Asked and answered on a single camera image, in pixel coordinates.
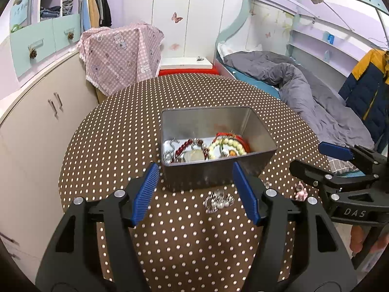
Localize pale green bead bracelet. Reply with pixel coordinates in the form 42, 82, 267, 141
208, 138, 247, 160

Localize silver pearl brooch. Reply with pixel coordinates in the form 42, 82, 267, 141
204, 189, 234, 214

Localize brown polka-dot tablecloth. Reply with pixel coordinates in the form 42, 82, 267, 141
58, 73, 335, 292

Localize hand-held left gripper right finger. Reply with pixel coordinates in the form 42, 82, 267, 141
232, 162, 357, 292

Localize white board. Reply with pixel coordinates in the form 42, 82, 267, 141
159, 56, 213, 71

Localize folded jeans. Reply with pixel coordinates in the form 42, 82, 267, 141
39, 0, 75, 22

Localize yellow hanging garment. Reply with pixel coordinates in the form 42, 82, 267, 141
87, 0, 101, 28

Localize black hanging jacket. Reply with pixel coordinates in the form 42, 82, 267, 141
95, 0, 113, 27

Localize small teal drawer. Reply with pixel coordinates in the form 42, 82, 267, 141
52, 13, 82, 51

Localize white pillow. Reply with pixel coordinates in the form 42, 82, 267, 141
217, 43, 262, 59

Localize grey metal handrail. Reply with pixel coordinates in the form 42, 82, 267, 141
15, 0, 40, 25

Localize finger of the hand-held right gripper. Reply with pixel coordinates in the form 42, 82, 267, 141
289, 159, 382, 202
318, 141, 387, 171

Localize pink checked cloth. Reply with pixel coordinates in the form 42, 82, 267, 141
76, 21, 165, 97

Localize red cord bracelet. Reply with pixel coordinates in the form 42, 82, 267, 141
216, 131, 251, 153

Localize grey duvet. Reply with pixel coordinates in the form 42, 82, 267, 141
223, 51, 376, 171

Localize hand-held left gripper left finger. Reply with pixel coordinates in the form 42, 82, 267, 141
35, 162, 160, 292

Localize grey metal tin box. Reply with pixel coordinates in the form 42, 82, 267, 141
160, 106, 278, 192

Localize red storage box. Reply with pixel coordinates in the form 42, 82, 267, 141
159, 65, 220, 77

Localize beige low cabinet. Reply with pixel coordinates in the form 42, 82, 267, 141
0, 50, 101, 268

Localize silver chain bracelet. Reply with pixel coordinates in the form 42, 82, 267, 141
163, 140, 180, 164

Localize person's right hand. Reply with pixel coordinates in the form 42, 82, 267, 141
349, 226, 389, 254

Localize yellow and navy jacket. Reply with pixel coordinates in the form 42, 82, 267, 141
338, 48, 389, 153

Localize light blue hanging garment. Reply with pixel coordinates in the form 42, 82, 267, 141
79, 0, 92, 33

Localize lavender staircase shelf cabinet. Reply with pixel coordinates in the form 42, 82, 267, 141
0, 0, 83, 98

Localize teal bunk bed frame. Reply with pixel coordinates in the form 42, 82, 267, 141
215, 0, 389, 104

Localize white wardrobe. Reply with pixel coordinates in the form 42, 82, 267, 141
152, 0, 244, 60

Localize dark red bead bracelet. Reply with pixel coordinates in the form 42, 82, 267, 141
170, 138, 210, 163

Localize large teal drawer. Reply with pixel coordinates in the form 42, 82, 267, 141
9, 24, 57, 78

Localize pink bear charm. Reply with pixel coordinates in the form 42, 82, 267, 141
293, 181, 307, 201

